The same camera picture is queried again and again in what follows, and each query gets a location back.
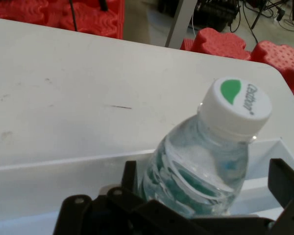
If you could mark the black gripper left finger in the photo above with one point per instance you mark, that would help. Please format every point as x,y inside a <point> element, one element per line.
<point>100,215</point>

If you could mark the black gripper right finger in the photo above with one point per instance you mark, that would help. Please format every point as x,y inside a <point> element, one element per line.
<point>290,195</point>

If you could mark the green label water bottle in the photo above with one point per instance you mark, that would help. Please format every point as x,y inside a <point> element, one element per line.
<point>198,171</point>

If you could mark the white box with blue side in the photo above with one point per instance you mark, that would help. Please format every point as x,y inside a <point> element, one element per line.
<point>39,176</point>

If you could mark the red foam block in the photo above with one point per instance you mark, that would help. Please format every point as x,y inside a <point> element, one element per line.
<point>39,14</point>
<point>281,61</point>
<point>215,44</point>

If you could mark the black background equipment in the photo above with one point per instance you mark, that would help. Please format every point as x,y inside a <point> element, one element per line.
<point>215,14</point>

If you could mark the grey metal post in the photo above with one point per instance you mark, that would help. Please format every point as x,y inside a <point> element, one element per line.
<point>180,22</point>

